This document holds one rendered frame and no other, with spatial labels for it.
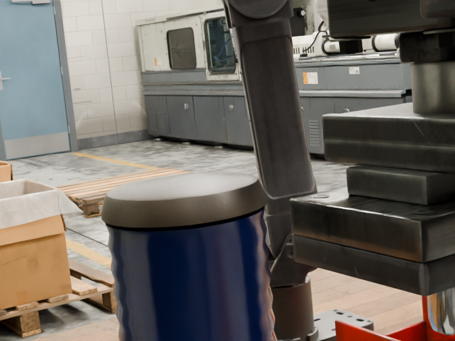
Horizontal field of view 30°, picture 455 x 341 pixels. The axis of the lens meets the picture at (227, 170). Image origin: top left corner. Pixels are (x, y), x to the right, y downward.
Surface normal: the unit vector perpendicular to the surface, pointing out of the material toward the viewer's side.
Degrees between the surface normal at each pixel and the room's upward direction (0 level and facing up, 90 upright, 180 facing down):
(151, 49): 90
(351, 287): 0
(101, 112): 90
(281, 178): 80
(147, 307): 104
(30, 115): 90
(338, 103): 90
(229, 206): 72
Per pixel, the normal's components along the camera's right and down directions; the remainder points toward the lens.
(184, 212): -0.01, -0.18
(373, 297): -0.09, -0.99
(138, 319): -0.62, -0.07
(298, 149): 0.12, 0.08
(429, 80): -0.65, 0.17
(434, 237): 0.54, 0.07
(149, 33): -0.87, 0.15
